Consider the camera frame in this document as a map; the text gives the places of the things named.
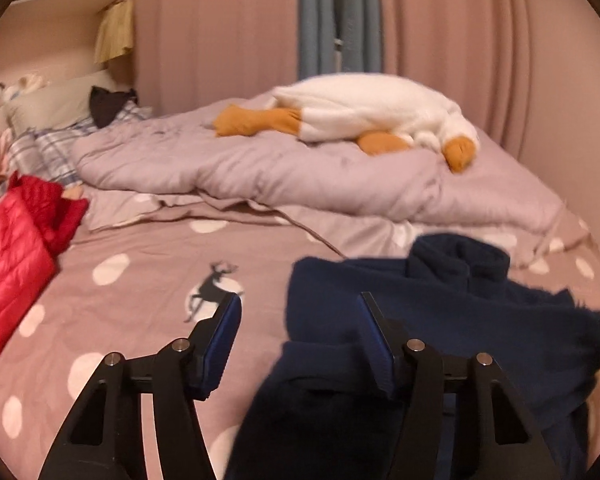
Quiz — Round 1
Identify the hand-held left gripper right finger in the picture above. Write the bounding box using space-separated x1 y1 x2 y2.
358 292 563 480

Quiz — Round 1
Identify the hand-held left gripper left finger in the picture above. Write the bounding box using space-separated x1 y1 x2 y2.
37 292 243 480

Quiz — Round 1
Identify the navy blue fleece jacket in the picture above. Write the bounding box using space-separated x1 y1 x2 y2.
223 232 600 480

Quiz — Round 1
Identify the pink polka dot bed sheet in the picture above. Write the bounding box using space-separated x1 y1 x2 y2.
0 195 600 480

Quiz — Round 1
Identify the lilac duvet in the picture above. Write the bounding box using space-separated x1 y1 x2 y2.
70 92 571 241

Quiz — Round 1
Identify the red puffer jacket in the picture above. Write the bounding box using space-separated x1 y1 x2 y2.
0 172 90 381

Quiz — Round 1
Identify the white goose plush toy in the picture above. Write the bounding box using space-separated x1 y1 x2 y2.
214 74 481 175

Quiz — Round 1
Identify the plaid pillow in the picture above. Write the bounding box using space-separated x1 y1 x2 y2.
2 102 153 191

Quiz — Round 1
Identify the dark brown cloth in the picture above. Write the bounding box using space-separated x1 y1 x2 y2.
89 86 138 128

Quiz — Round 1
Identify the cream pillow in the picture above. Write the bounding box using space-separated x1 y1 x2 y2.
5 71 118 131

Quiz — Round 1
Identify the pink curtain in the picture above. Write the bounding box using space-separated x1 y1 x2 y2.
130 0 600 161

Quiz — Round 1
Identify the yellow fringed cloth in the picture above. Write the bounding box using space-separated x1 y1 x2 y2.
94 0 136 65

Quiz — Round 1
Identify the blue-grey curtain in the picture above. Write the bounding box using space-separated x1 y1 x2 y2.
298 0 383 81

